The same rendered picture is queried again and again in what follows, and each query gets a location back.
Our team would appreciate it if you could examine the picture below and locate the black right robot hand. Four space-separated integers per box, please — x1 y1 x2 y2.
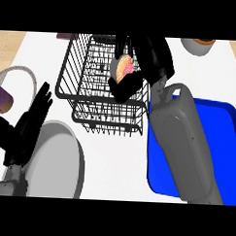
107 34 177 106

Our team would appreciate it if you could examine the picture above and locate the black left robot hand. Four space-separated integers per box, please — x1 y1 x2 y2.
0 80 55 170

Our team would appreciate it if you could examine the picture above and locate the pink frosted cupcake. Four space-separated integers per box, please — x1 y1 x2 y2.
115 53 136 85

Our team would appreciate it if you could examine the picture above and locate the blue tray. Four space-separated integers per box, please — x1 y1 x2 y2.
144 95 236 207

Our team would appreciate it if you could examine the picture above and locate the grey pot with brown top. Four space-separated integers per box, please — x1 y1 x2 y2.
179 37 217 58

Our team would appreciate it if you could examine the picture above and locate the purple can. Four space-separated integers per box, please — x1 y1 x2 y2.
0 83 16 116

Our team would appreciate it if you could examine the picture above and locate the grey round plate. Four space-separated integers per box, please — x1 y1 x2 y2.
22 118 88 200

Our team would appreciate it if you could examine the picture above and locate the dark maroon flat thing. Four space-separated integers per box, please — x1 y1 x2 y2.
55 32 79 42

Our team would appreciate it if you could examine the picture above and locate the black wire tiered basket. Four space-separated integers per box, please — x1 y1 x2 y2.
52 32 153 137

